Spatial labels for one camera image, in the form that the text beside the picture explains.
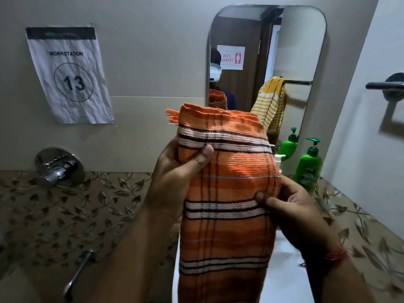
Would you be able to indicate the white wash basin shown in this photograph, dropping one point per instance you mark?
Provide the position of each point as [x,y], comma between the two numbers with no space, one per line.
[287,274]

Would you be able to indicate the green pump bottle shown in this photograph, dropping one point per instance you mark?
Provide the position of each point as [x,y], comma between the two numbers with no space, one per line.
[307,170]

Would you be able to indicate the chrome wall valve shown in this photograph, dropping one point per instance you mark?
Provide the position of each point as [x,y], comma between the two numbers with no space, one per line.
[58,168]

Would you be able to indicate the person's right forearm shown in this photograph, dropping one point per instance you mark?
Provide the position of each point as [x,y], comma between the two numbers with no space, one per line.
[341,280]

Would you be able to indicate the orange plaid towel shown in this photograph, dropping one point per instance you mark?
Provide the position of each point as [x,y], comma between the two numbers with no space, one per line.
[227,186]

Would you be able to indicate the white crumpled paper sign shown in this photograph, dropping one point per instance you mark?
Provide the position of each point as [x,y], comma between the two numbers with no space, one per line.
[69,75]

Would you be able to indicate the black towel bar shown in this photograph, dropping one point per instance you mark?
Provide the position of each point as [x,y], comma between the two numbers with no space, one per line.
[386,86]

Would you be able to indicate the person's left hand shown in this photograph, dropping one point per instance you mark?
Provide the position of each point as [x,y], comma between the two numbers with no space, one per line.
[172,183]

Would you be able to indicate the rounded wall mirror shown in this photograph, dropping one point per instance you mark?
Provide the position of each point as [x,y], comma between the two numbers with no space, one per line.
[300,44]

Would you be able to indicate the person's left forearm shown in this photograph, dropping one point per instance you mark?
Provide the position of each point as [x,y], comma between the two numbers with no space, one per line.
[135,265]

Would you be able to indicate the person's right hand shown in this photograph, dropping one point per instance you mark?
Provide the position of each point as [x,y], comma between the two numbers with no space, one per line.
[300,217]

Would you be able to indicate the blue white pump bottle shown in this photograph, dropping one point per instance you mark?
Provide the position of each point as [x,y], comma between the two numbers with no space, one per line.
[279,160]

